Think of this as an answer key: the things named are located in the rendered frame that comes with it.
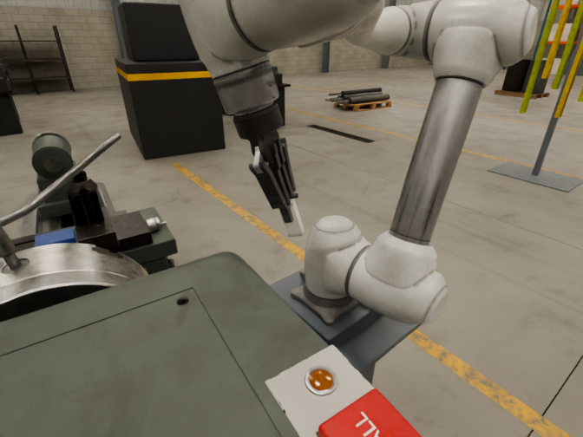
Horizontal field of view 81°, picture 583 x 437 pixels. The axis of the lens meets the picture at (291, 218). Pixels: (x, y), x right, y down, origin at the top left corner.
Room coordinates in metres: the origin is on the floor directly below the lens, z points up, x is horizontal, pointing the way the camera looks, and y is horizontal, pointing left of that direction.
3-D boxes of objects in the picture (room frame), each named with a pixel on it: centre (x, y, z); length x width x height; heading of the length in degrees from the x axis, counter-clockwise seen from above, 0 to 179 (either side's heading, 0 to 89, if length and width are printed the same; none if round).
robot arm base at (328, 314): (0.85, -0.11, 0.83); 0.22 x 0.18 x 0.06; 39
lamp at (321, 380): (0.20, -0.03, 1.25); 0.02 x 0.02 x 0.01
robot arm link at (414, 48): (0.96, -0.30, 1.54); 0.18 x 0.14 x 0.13; 137
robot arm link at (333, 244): (0.83, -0.13, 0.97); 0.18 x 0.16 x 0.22; 47
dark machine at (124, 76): (5.73, 1.98, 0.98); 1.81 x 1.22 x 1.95; 29
